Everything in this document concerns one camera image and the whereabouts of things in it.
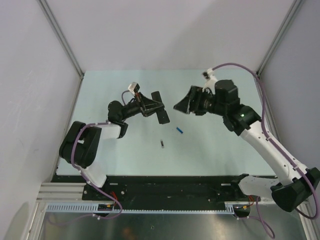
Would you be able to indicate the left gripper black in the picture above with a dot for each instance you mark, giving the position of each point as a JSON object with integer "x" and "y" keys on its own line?
{"x": 142, "y": 102}

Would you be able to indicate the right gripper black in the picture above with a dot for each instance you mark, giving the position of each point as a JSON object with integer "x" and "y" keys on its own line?
{"x": 195, "y": 93}

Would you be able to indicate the black remote control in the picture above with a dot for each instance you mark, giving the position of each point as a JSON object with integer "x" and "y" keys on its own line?
{"x": 161, "y": 113}

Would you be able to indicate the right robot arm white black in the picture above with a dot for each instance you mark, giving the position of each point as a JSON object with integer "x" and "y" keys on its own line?
{"x": 294, "y": 181}

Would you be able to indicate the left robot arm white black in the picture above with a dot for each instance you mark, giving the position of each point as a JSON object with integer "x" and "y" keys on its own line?
{"x": 80, "y": 145}

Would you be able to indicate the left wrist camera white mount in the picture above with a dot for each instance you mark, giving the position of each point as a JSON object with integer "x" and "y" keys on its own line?
{"x": 134, "y": 88}

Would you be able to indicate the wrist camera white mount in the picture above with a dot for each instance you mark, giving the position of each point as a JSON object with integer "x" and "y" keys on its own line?
{"x": 134, "y": 88}
{"x": 209, "y": 78}

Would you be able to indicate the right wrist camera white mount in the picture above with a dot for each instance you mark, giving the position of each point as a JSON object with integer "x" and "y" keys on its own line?
{"x": 209, "y": 78}

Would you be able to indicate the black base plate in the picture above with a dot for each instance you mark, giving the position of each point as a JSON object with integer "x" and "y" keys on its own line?
{"x": 175, "y": 192}

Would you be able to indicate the grey slotted cable duct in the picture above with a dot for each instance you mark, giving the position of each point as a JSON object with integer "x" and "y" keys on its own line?
{"x": 227, "y": 208}

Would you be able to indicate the aluminium cross rail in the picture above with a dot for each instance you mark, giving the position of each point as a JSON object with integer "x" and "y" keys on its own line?
{"x": 60, "y": 192}

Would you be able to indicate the left aluminium frame post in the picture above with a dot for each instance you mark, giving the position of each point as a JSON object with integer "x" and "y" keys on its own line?
{"x": 56, "y": 28}

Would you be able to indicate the aluminium frame post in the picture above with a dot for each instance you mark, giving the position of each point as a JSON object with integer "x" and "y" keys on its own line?
{"x": 280, "y": 34}
{"x": 56, "y": 28}

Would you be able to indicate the right aluminium frame post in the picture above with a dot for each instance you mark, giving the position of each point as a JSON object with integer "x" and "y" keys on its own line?
{"x": 280, "y": 34}

